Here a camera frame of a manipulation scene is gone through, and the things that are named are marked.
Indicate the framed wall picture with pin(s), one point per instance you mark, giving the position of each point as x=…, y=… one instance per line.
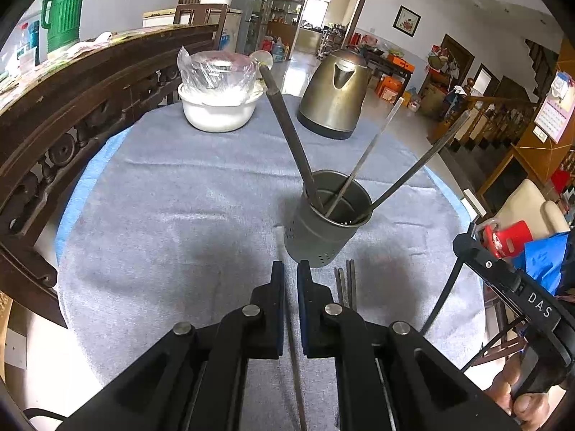
x=406, y=21

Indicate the small white fan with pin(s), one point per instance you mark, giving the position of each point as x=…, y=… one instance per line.
x=265, y=57

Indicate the grey metal chopstick holder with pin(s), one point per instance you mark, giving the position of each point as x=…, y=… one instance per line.
x=310, y=238

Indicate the wooden stair railing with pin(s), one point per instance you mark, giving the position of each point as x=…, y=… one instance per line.
x=485, y=116

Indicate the gold electric kettle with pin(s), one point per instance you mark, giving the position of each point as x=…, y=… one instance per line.
x=332, y=98

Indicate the wall calendar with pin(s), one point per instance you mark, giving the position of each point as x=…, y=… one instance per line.
x=555, y=116

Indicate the flat orange box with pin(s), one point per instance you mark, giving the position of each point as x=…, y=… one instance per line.
x=400, y=63

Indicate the blue water jug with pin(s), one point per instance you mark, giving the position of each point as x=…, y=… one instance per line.
x=279, y=50

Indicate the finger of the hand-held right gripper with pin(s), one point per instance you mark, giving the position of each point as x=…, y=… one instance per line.
x=485, y=260

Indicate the white rice cooker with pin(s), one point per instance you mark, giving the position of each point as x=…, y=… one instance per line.
x=215, y=0

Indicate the person's right hand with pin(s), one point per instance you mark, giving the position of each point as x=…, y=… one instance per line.
x=532, y=413

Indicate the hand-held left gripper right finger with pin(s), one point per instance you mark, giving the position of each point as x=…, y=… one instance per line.
x=303, y=305

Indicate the patterned sideboard cloth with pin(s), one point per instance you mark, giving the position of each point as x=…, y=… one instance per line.
x=27, y=76

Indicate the grey tablecloth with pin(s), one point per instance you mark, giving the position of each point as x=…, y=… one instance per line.
x=179, y=233

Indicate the white chest freezer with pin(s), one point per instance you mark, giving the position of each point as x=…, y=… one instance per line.
x=231, y=31

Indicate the teal label plastic bottle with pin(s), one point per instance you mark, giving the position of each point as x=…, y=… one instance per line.
x=32, y=40

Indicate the red plastic chair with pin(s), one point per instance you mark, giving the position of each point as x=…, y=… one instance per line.
x=512, y=235

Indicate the green thermos jug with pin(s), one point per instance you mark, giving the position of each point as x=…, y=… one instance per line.
x=65, y=13

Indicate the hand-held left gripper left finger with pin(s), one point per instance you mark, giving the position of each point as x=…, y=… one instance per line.
x=279, y=305

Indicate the tall orange box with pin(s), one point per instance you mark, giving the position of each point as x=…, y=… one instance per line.
x=390, y=89

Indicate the dark wooden carved bench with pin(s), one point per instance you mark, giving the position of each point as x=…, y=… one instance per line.
x=54, y=112

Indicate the blue cloth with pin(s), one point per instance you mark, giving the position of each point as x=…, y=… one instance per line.
x=543, y=260

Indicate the dark wooden chair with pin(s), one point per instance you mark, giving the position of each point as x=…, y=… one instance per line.
x=222, y=27

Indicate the beige armchair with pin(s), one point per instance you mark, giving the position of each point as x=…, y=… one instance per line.
x=521, y=202

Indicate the dark wooden side table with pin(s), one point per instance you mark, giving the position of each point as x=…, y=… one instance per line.
x=377, y=60

